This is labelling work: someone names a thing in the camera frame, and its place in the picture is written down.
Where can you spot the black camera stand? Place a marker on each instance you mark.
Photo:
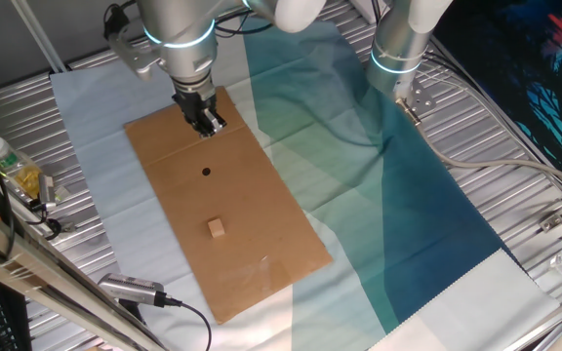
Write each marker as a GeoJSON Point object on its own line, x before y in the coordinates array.
{"type": "Point", "coordinates": [132, 310]}

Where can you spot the white pole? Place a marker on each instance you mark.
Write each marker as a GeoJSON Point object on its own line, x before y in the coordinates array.
{"type": "Point", "coordinates": [38, 34]}

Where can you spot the silver depth camera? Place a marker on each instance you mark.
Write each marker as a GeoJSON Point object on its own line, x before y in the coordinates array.
{"type": "Point", "coordinates": [130, 288]}
{"type": "Point", "coordinates": [47, 190]}

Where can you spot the brown cardboard sheet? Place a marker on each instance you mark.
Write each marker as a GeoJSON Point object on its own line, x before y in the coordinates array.
{"type": "Point", "coordinates": [242, 219]}

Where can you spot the small metal bracket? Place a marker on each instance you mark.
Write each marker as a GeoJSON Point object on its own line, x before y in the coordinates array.
{"type": "Point", "coordinates": [551, 222]}

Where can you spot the small wooden block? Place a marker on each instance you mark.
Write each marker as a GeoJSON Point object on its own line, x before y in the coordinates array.
{"type": "Point", "coordinates": [216, 228]}

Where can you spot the black round target dot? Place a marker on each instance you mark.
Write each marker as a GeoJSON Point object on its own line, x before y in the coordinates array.
{"type": "Point", "coordinates": [206, 171]}

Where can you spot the blue green patterned tablecloth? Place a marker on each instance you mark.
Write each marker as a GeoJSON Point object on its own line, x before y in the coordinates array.
{"type": "Point", "coordinates": [383, 195]}

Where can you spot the clear bottle of yellow liquid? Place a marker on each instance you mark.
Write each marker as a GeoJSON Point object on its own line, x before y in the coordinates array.
{"type": "Point", "coordinates": [17, 170]}

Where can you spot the metal clamp mount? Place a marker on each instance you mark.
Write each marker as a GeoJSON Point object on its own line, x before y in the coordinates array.
{"type": "Point", "coordinates": [68, 227]}

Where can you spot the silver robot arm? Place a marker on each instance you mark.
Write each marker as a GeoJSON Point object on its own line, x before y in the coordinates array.
{"type": "Point", "coordinates": [183, 29]}

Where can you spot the colourful tropical poster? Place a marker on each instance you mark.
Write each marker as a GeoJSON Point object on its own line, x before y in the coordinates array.
{"type": "Point", "coordinates": [520, 63]}

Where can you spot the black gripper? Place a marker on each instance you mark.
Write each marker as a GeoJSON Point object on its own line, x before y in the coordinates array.
{"type": "Point", "coordinates": [190, 105]}

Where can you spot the aluminium frame beam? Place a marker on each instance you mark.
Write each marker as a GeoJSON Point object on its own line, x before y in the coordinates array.
{"type": "Point", "coordinates": [17, 253]}

